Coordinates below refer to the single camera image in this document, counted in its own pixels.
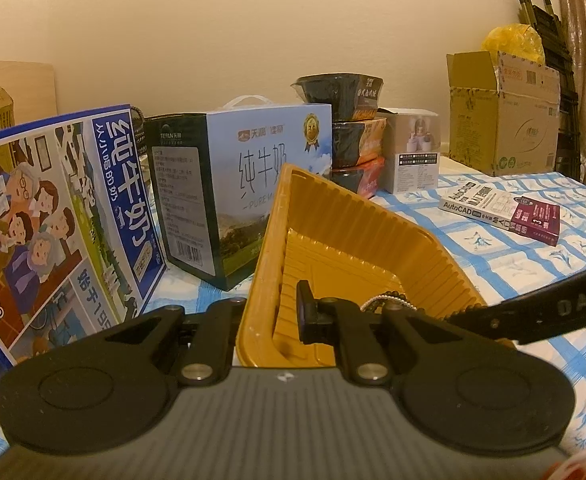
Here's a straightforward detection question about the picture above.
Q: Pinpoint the small white product box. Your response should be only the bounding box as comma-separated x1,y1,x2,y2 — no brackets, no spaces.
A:
378,107,441,195

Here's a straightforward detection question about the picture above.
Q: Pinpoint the blue checked tablecloth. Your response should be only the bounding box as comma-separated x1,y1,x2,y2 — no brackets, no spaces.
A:
138,172,586,466

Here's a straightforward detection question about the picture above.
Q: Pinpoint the yellow plastic tray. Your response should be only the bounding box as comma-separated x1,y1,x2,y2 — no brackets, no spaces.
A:
235,162,518,368

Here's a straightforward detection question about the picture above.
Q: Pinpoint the white and maroon book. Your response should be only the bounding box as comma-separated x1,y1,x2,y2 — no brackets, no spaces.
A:
439,180,561,247

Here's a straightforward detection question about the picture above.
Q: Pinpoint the light blue milk box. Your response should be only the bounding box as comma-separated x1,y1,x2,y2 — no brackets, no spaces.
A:
144,95,332,292

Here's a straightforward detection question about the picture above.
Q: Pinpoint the large cardboard box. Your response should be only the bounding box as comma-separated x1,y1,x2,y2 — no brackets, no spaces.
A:
447,50,561,177

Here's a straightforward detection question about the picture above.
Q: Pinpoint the blue cartoon milk carton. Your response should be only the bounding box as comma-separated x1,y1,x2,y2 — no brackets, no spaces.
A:
0,105,168,367

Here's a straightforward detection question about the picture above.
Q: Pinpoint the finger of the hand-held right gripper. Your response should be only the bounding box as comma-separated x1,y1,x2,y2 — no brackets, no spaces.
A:
443,304,502,335

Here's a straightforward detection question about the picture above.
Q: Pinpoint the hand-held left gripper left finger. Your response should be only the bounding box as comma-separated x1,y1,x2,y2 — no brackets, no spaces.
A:
104,297,247,387

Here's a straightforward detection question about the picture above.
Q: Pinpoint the black folding rack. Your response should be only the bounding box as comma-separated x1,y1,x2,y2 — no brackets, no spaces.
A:
515,0,581,181

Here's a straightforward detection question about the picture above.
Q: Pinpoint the yellow plastic bag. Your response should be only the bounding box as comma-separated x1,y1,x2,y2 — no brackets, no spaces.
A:
482,24,546,66

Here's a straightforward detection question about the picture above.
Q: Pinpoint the orange instant noodle bowl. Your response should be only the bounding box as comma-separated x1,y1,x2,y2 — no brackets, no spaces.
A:
330,156,386,198

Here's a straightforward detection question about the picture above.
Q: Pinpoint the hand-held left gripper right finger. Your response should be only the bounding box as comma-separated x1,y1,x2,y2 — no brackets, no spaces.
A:
295,280,454,391

